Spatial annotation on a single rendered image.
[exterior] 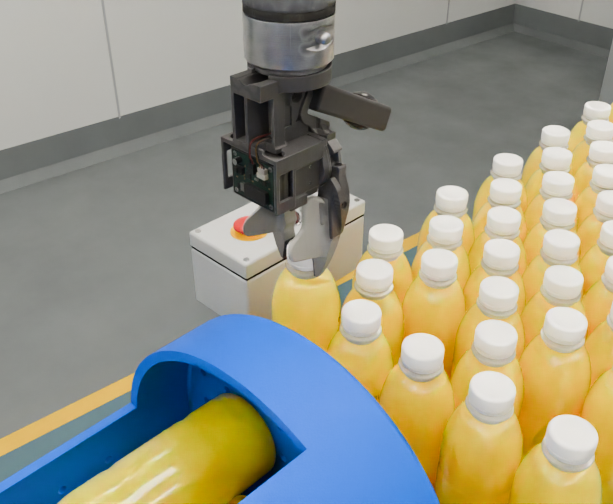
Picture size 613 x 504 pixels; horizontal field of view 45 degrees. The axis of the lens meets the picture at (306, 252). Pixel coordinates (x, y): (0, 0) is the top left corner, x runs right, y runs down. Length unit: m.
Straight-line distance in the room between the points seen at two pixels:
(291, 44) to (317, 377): 0.26
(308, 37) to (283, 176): 0.12
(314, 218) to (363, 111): 0.11
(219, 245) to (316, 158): 0.24
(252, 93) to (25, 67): 2.84
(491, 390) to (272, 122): 0.29
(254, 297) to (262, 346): 0.35
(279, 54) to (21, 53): 2.84
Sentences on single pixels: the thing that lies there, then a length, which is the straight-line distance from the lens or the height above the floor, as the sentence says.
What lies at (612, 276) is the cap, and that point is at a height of 1.10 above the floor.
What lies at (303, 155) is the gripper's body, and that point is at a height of 1.28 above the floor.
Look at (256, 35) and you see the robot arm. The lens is 0.61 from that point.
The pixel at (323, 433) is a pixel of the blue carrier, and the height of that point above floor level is 1.22.
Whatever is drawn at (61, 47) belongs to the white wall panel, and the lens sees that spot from 3.46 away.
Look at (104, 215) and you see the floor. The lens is 3.16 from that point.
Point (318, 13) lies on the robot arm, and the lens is 0.60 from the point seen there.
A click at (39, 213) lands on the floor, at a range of 3.25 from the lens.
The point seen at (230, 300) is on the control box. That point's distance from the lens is 0.87.
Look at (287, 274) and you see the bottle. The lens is 0.76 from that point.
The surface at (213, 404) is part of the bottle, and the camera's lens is 0.59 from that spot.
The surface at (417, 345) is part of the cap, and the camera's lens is 0.69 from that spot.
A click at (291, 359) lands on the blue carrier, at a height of 1.23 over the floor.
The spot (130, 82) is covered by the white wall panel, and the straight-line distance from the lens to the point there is 3.65.
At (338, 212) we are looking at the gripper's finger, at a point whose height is 1.21.
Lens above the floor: 1.56
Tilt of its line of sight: 34 degrees down
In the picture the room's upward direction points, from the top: straight up
